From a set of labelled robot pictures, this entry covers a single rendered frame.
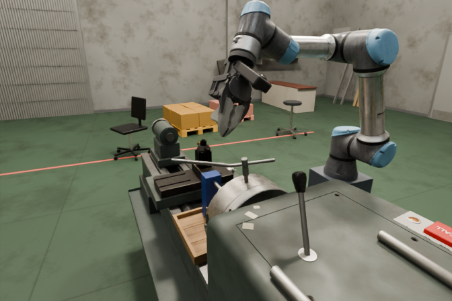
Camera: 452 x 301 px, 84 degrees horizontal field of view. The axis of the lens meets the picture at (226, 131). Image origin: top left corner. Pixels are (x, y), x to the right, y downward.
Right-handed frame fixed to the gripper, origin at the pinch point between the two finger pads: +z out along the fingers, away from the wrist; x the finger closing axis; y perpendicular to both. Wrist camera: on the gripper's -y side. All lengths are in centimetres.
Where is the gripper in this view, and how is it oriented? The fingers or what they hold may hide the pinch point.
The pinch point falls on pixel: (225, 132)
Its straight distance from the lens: 59.7
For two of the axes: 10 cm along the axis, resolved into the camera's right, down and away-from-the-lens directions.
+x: -7.3, -3.4, -5.9
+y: -6.2, -0.3, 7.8
